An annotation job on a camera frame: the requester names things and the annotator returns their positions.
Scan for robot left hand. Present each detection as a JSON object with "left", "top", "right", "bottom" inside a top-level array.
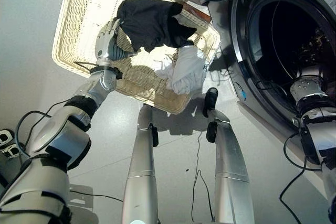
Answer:
[{"left": 94, "top": 18, "right": 138, "bottom": 66}]

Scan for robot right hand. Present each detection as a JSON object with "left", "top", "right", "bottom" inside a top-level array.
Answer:
[{"left": 299, "top": 28, "right": 330, "bottom": 77}]

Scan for black garment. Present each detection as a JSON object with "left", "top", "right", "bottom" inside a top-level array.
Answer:
[{"left": 117, "top": 0, "right": 197, "bottom": 54}]

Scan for dark grey washing machine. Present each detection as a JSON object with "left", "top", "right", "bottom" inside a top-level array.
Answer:
[{"left": 209, "top": 0, "right": 336, "bottom": 201}]

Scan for white crumpled clothes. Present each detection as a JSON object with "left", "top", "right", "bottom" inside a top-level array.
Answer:
[{"left": 153, "top": 45, "right": 211, "bottom": 95}]

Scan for cream wicker laundry basket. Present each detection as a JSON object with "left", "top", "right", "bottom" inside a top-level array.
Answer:
[{"left": 51, "top": 0, "right": 221, "bottom": 115}]

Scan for brown wooden board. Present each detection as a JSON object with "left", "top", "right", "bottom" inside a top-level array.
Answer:
[{"left": 182, "top": 2, "right": 213, "bottom": 24}]

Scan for dark robot right foot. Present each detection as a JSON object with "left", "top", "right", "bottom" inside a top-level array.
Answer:
[{"left": 202, "top": 87, "right": 219, "bottom": 119}]

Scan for silver robot left leg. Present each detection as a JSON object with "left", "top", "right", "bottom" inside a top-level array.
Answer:
[{"left": 121, "top": 104, "right": 161, "bottom": 224}]

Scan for silver robot leg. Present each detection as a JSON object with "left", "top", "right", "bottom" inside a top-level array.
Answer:
[
  {"left": 206, "top": 110, "right": 256, "bottom": 224},
  {"left": 121, "top": 104, "right": 161, "bottom": 224}
]

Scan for white and black device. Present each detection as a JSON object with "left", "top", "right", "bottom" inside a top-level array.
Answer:
[{"left": 0, "top": 129, "right": 22, "bottom": 159}]

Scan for silver robot right leg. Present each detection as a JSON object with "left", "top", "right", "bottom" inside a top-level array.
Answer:
[{"left": 206, "top": 110, "right": 256, "bottom": 224}]

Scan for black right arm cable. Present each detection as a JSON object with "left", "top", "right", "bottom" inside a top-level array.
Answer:
[{"left": 279, "top": 132, "right": 323, "bottom": 224}]

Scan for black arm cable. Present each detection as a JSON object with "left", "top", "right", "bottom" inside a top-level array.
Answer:
[
  {"left": 15, "top": 99, "right": 70, "bottom": 157},
  {"left": 279, "top": 132, "right": 323, "bottom": 224}
]

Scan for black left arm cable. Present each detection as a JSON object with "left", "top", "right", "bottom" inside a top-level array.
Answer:
[{"left": 15, "top": 99, "right": 70, "bottom": 157}]

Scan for thin black floor cable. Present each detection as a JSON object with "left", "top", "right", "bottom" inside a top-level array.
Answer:
[
  {"left": 69, "top": 189, "right": 124, "bottom": 202},
  {"left": 191, "top": 129, "right": 215, "bottom": 222}
]

